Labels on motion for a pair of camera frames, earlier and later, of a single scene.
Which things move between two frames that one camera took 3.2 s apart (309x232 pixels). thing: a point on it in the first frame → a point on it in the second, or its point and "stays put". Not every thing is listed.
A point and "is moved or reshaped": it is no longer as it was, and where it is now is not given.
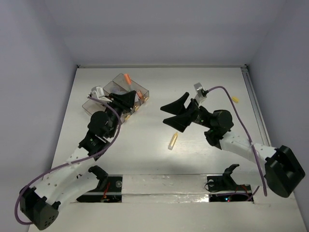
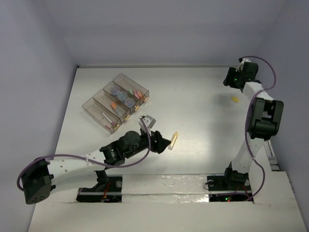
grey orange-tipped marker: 129,81 is moved or reshaped
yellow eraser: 235,99 stays put
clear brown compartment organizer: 121,83 stays put
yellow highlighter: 173,141 stays put
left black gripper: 118,102 → 156,140
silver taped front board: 164,188 stays put
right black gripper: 181,121 → 228,80
